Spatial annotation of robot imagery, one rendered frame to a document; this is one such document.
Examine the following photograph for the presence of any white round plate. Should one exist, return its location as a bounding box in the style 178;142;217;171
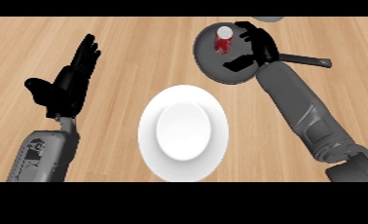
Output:
135;84;230;183

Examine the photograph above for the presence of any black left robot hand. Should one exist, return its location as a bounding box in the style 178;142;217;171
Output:
23;33;101;120

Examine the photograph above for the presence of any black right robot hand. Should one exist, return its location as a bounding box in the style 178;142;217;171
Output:
223;20;280;72

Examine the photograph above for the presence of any dark grey frying pan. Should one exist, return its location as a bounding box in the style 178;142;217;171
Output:
192;21;334;85

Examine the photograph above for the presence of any grey rounded object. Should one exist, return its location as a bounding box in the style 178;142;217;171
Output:
249;17;286;23

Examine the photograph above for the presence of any red can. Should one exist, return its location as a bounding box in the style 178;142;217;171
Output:
212;25;236;56

